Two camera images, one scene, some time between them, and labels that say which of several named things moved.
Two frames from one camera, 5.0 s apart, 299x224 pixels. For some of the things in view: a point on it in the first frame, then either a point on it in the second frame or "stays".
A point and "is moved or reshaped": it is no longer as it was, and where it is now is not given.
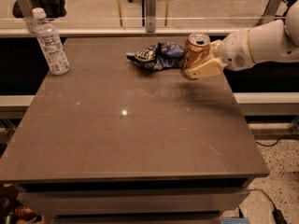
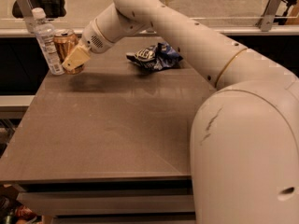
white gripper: [234, 50] → [91, 37]
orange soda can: [196, 49] is moved or reshaped
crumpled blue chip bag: [160, 56] stays
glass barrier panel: [141, 7] stays
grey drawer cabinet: [133, 200] stays
